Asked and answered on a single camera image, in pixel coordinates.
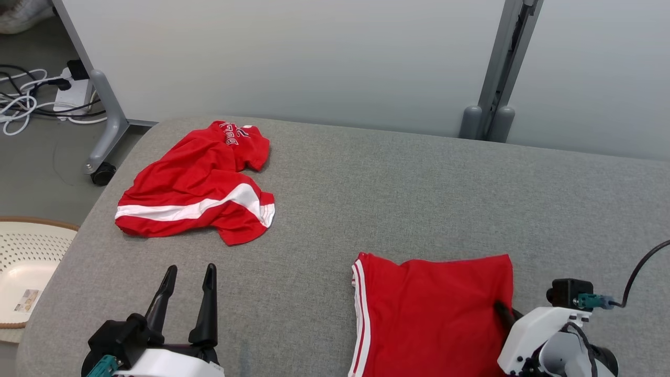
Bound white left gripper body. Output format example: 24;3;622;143
116;343;226;377

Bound large black power plug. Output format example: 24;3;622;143
66;59;90;81

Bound red shorts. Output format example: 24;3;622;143
348;252;515;377

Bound teal left camera connector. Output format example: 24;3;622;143
93;354;124;377

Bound black right camera cable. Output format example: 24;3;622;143
610;240;670;308

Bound black caster wheel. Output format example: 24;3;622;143
91;162;117;186

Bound red jersey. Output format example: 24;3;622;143
115;120;276;246

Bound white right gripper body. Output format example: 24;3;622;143
497;306;589;377

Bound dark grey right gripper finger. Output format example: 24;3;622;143
495;301;524;329

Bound grey partition leg with caster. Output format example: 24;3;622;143
52;0;158;186

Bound teal camera connector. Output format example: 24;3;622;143
93;354;124;377
575;293;614;311

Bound thin black right gripper cable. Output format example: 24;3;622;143
563;321;598;377

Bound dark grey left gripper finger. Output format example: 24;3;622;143
145;265;178;336
188;263;218;347

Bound black floor cable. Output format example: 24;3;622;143
0;64;105;118

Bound white power strip with cables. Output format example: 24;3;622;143
0;68;108;137

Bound white grey shoe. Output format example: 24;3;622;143
0;0;56;35

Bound paper label in basket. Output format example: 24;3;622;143
14;289;40;314

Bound grey partition post base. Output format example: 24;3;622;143
460;0;545;143

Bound teal right camera connector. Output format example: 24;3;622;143
575;293;614;311

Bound cream perforated laundry basket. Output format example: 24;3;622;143
0;216;80;343

